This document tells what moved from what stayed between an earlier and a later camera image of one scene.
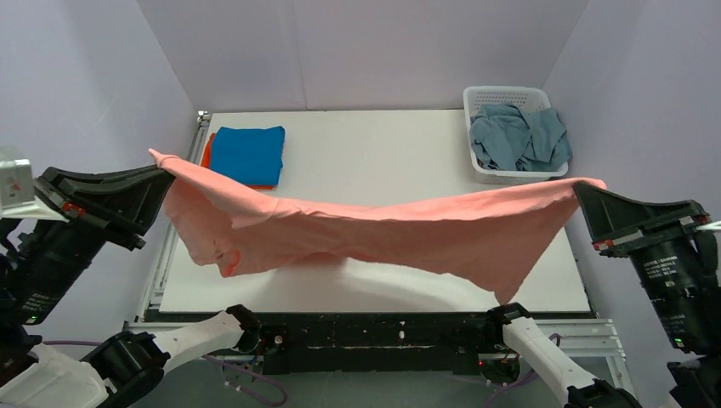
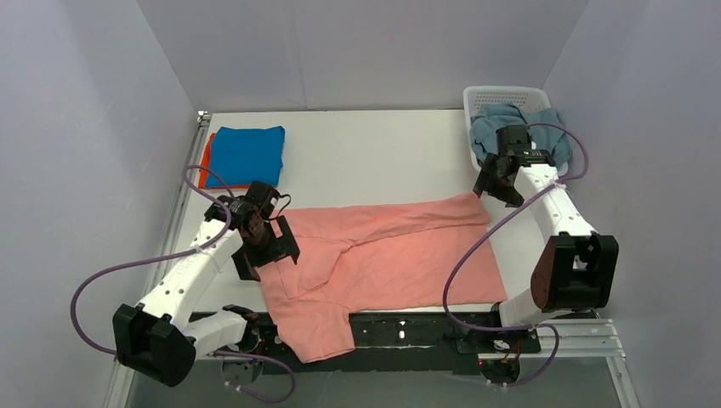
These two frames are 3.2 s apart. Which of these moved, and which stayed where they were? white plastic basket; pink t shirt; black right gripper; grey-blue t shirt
Moved: black right gripper; pink t shirt
Stayed: white plastic basket; grey-blue t shirt
